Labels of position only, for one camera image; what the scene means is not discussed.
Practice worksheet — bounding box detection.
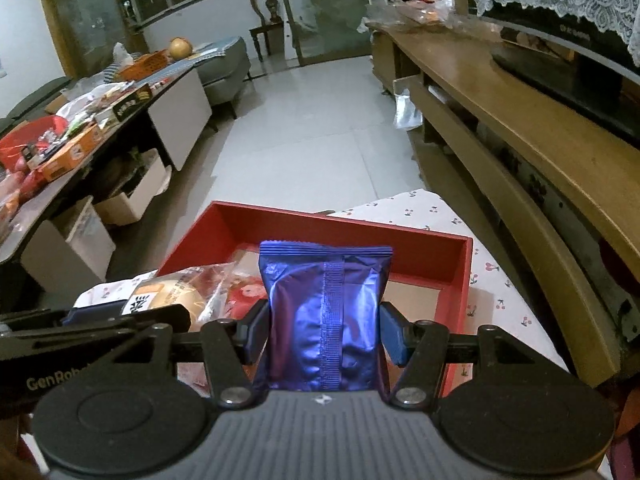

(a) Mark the bread bun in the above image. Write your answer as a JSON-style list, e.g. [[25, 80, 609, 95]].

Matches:
[[122, 263, 234, 332]]

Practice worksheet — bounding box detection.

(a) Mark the blue foil snack packet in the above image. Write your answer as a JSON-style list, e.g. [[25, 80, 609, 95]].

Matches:
[[258, 240, 393, 392]]

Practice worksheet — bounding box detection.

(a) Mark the white long snack packet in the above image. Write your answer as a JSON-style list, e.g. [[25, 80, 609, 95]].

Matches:
[[73, 270, 156, 309]]

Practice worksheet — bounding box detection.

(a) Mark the red chip bag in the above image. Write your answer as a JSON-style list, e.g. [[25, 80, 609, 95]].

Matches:
[[224, 275, 267, 320]]

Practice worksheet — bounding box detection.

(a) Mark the red cardboard box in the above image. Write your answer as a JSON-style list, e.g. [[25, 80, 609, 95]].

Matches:
[[155, 199, 474, 399]]

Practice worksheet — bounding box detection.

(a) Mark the cherry print tablecloth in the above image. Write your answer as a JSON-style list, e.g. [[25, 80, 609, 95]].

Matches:
[[335, 190, 567, 368]]

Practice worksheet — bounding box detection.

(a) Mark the white cardboard box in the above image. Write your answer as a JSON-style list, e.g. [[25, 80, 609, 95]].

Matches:
[[94, 148, 171, 226]]

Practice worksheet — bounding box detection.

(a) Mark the orange snack box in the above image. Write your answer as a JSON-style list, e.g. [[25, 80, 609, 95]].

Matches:
[[38, 124, 104, 182]]

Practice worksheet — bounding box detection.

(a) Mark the cluttered side table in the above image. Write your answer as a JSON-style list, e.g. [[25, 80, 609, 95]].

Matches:
[[1, 55, 212, 263]]

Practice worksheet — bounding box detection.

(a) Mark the wooden tv cabinet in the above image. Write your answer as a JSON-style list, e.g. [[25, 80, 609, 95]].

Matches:
[[372, 27, 639, 386]]

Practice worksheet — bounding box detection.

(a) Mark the white plastic bag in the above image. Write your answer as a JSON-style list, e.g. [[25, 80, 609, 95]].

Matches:
[[394, 89, 423, 131]]

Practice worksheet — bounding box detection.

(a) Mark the grey sofa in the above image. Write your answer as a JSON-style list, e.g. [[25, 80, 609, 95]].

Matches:
[[193, 36, 250, 119]]

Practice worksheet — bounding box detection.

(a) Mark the yellow pomelo fruit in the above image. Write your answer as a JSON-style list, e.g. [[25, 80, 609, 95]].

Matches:
[[167, 37, 193, 61]]

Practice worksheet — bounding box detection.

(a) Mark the wooden chair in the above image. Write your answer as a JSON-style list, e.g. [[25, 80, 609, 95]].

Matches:
[[250, 0, 284, 63]]

